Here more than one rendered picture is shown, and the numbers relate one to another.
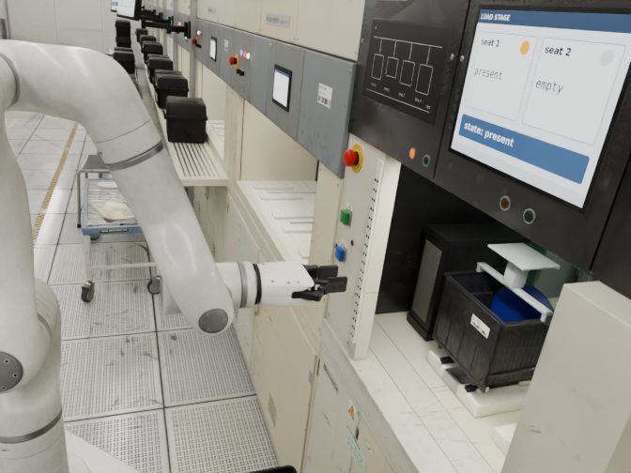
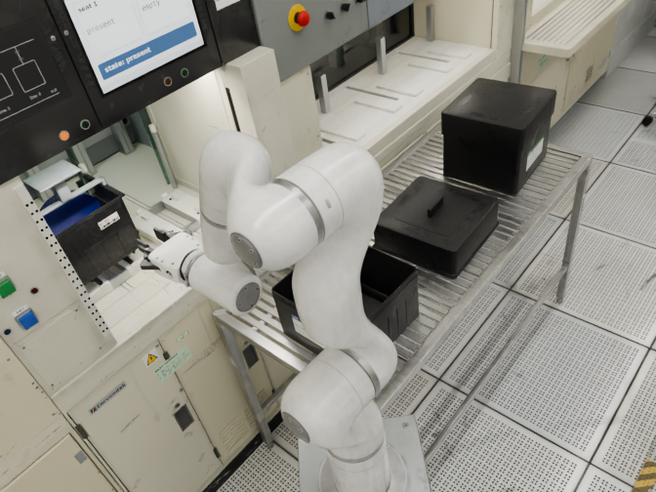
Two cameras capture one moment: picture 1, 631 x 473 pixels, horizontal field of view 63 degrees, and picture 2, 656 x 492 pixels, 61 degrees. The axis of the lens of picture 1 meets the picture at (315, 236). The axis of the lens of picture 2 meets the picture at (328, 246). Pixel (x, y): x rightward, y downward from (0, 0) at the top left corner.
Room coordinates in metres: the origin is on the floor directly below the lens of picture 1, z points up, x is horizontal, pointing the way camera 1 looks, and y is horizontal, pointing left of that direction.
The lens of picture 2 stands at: (0.88, 1.03, 1.93)
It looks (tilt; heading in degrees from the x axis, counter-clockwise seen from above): 40 degrees down; 249
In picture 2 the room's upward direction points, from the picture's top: 10 degrees counter-clockwise
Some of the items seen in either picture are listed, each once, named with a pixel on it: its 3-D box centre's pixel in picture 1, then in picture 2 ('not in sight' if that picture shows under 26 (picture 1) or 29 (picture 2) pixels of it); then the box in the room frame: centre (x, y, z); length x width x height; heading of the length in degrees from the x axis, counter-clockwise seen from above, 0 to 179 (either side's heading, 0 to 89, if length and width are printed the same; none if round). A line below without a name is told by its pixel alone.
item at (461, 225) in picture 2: not in sight; (435, 219); (0.08, -0.09, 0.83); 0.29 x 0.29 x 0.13; 24
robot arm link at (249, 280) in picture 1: (245, 283); (199, 269); (0.81, 0.12, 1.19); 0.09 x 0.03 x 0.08; 22
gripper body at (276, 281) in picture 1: (278, 282); (182, 258); (0.83, 0.06, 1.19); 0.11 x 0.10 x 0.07; 112
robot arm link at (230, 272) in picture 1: (200, 288); (227, 282); (0.78, 0.19, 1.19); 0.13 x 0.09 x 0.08; 112
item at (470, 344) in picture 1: (503, 315); (78, 222); (1.04, -0.45, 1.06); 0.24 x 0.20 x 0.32; 22
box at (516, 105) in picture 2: not in sight; (496, 134); (-0.32, -0.28, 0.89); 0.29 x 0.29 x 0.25; 25
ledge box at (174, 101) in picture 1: (185, 118); not in sight; (3.44, 0.96, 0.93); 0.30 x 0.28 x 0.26; 19
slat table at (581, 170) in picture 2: not in sight; (423, 306); (0.09, -0.16, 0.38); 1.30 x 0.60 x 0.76; 22
